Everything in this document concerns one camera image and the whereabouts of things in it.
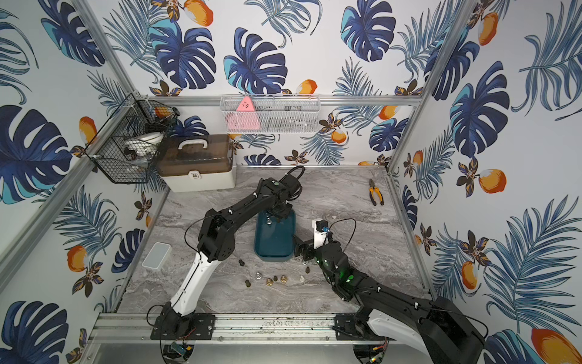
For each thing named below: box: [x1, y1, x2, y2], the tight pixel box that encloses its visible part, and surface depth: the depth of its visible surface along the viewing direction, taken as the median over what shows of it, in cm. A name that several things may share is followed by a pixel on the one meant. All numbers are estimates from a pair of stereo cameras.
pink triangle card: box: [225, 96, 261, 132], surface depth 92 cm
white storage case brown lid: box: [157, 133, 237, 193], surface depth 103 cm
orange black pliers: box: [369, 178, 385, 207], surface depth 112 cm
